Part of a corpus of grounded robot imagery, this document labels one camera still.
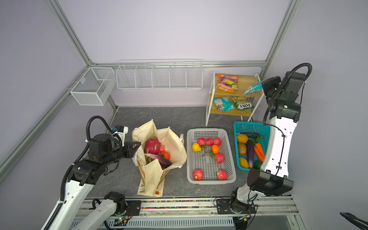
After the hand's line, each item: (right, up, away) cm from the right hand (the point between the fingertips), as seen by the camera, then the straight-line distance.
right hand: (267, 78), depth 64 cm
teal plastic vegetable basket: (+17, -25, +34) cm, 46 cm away
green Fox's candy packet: (+1, -7, +32) cm, 33 cm away
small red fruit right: (-17, -33, +30) cm, 47 cm away
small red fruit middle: (-22, -33, +29) cm, 49 cm away
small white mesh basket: (-102, +3, +33) cm, 107 cm away
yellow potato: (0, -31, +30) cm, 43 cm away
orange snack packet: (-13, +3, +18) cm, 23 cm away
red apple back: (-17, -50, +15) cm, 55 cm away
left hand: (-59, -31, +5) cm, 67 cm away
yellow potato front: (-3, -44, +20) cm, 49 cm away
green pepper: (+5, -45, +20) cm, 49 cm away
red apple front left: (-30, -49, +15) cm, 60 cm away
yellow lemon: (-31, -36, +27) cm, 55 cm away
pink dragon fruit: (-57, -34, +17) cm, 68 cm away
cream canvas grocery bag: (-54, -47, +6) cm, 72 cm away
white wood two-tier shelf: (-2, -1, +39) cm, 39 cm away
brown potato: (-1, -37, +27) cm, 46 cm away
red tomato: (-49, -40, +19) cm, 66 cm away
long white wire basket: (-53, +13, +33) cm, 64 cm away
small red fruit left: (-27, -33, +29) cm, 52 cm away
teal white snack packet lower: (-12, -8, +32) cm, 35 cm away
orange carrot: (+10, -39, +27) cm, 49 cm away
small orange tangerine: (-19, -37, +25) cm, 48 cm away
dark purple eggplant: (+4, -40, +26) cm, 48 cm away
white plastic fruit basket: (-22, -44, +27) cm, 56 cm away
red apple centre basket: (-17, -42, +22) cm, 50 cm away
